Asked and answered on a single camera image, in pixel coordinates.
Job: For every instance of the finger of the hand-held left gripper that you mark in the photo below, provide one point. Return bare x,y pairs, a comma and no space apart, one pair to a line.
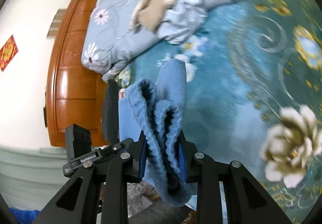
118,149

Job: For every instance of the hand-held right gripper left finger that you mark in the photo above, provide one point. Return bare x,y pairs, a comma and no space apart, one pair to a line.
142,162

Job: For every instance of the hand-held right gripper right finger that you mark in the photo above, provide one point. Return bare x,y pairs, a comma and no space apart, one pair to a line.
183,163

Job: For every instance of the blue fleece garment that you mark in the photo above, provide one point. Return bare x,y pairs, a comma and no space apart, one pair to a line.
166,118

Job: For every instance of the pale floral cloth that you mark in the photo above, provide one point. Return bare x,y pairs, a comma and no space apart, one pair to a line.
137,196

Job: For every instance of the black pillow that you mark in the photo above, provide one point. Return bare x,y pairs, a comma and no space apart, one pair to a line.
110,113

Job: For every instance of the pink cloth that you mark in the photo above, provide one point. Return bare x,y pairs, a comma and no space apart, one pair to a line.
122,93

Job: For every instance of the grey cloth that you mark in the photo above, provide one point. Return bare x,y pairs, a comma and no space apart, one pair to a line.
161,215

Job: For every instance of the wooden headboard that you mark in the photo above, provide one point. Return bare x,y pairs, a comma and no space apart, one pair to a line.
73,75

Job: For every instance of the teal floral bedsheet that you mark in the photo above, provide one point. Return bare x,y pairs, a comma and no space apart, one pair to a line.
226,88

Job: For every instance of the bright blue cloth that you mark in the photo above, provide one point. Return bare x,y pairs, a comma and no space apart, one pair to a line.
24,217

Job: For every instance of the blue floral duvet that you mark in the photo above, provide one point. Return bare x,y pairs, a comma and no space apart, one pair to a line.
113,25

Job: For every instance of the red wall decoration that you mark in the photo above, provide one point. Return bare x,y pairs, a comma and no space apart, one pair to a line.
7,54

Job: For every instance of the grey wall switch panel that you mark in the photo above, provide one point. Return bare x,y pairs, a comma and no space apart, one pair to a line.
51,33
54,25
57,18
61,12

